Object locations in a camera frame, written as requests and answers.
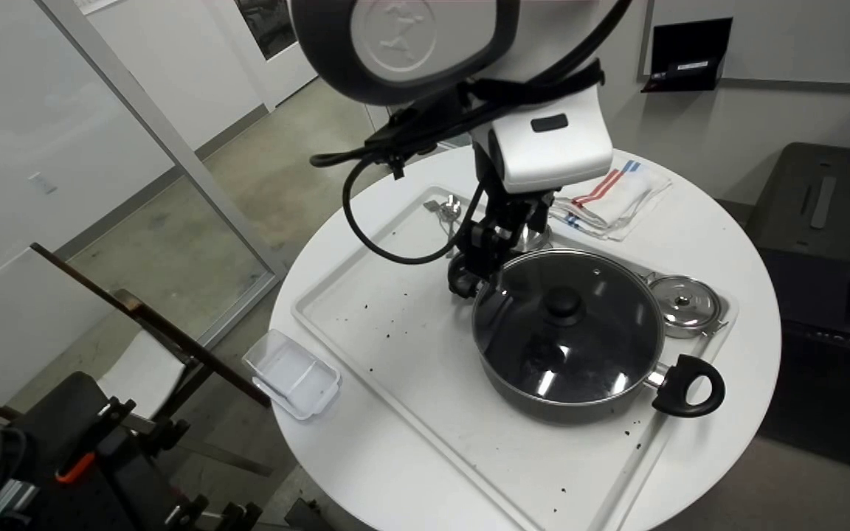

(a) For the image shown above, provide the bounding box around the white striped cloth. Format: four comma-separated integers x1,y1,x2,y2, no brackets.
535,156,673,241

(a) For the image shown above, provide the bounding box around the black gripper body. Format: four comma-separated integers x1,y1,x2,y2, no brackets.
456,186,558,270

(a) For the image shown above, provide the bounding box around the black cooking pot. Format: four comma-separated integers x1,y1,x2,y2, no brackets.
470,249,730,428

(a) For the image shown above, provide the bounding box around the black storage bin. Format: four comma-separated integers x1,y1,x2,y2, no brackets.
747,140,850,328

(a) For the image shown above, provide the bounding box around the black tripod stand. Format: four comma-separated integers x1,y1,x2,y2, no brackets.
0,239,281,531

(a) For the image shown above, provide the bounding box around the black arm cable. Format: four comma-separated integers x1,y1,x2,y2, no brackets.
310,143,492,267

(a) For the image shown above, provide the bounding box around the glass lid with black knob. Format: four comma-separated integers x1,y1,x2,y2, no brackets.
473,249,663,406

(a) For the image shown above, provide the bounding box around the black marker holder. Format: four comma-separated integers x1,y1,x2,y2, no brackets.
639,13,734,95

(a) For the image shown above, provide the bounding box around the metal spoon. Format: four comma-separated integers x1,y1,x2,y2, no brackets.
421,187,473,235

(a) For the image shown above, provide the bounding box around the clear plastic container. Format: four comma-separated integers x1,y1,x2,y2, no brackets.
241,329,346,423

